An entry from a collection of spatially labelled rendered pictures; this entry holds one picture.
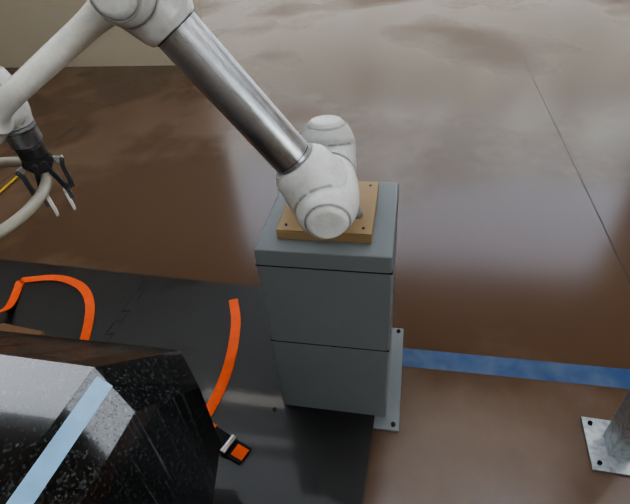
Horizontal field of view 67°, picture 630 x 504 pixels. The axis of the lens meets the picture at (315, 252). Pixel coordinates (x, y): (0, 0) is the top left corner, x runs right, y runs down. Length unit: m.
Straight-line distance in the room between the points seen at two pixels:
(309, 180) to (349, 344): 0.67
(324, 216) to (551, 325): 1.48
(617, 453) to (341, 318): 1.06
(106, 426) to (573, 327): 1.91
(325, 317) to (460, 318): 0.92
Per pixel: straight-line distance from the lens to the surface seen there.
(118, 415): 1.09
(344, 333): 1.54
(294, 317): 1.53
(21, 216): 1.44
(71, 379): 1.10
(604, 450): 2.03
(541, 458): 1.95
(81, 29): 1.30
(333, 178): 1.11
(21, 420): 1.09
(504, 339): 2.23
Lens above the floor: 1.64
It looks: 39 degrees down
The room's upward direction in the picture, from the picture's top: 5 degrees counter-clockwise
